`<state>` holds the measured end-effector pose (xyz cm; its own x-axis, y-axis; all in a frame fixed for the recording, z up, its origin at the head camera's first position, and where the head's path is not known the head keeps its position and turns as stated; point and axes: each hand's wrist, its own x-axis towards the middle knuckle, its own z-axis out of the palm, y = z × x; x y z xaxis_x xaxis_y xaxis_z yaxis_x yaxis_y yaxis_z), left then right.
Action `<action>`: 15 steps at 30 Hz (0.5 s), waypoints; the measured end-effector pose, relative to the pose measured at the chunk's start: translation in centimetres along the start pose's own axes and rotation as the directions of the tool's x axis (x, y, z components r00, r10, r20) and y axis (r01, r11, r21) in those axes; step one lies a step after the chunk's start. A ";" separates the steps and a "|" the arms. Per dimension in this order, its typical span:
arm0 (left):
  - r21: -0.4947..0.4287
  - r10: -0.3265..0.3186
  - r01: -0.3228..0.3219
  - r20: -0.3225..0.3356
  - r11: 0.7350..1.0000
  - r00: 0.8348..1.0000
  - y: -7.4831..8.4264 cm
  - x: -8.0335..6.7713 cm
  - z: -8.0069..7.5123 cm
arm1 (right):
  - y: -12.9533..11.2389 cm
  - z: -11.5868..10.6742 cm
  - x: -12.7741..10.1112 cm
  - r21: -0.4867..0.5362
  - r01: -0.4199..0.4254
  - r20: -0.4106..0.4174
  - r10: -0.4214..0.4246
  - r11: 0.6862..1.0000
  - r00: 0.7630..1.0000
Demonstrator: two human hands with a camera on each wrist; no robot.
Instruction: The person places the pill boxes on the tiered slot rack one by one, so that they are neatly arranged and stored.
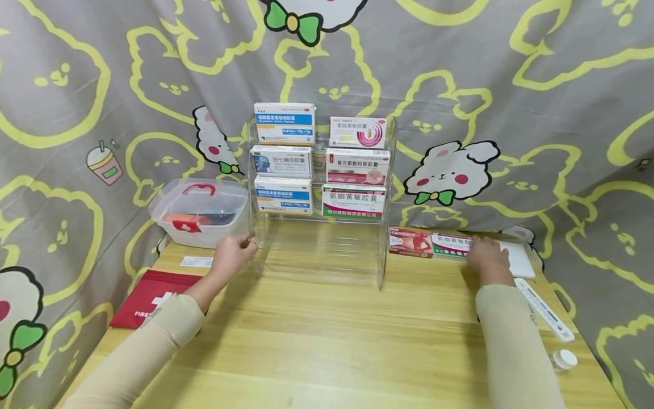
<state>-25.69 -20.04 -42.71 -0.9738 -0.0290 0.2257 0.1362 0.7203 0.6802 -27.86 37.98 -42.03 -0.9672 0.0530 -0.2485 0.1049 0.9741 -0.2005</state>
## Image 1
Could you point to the person's left thumb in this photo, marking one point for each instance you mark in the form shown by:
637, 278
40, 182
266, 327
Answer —
245, 236

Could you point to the blue medicine box head picture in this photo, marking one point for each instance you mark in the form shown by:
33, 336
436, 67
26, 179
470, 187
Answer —
281, 162

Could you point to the small white capped bottle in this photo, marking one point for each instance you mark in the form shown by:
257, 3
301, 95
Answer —
564, 359

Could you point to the person's left hand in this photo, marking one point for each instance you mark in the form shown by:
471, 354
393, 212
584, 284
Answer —
230, 258

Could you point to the person's right fingers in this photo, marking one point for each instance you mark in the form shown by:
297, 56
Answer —
483, 245

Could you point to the white medicine box green band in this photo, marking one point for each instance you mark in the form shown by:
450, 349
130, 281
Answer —
353, 201

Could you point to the person's left forearm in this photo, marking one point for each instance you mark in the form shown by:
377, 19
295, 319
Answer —
153, 346

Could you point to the blue white medicine box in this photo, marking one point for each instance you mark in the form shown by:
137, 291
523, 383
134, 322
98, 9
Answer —
284, 122
283, 196

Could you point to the person's right hand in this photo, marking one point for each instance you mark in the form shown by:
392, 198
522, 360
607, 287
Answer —
489, 261

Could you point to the flat white box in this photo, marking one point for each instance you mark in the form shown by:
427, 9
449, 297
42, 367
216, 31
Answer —
518, 258

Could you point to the clear plastic first aid box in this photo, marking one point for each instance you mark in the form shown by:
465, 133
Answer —
204, 207

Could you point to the clear acrylic tiered shelf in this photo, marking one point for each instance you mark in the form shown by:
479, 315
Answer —
327, 255

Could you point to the red first aid pouch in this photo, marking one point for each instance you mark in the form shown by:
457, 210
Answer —
145, 295

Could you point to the white medicine box red band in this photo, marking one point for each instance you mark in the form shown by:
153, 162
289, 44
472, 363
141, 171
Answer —
357, 166

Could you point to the person's right forearm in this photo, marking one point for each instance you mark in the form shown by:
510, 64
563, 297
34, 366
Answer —
516, 346

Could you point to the person's left fingers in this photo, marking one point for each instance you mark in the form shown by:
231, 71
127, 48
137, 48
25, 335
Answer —
250, 250

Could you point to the white pink green medicine box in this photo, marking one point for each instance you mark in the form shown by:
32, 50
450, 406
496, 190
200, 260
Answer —
449, 244

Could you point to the small white paper card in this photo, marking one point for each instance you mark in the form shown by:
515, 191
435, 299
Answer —
196, 261

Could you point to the white medicine box pink swirl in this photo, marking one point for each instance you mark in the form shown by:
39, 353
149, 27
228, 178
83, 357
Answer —
357, 133

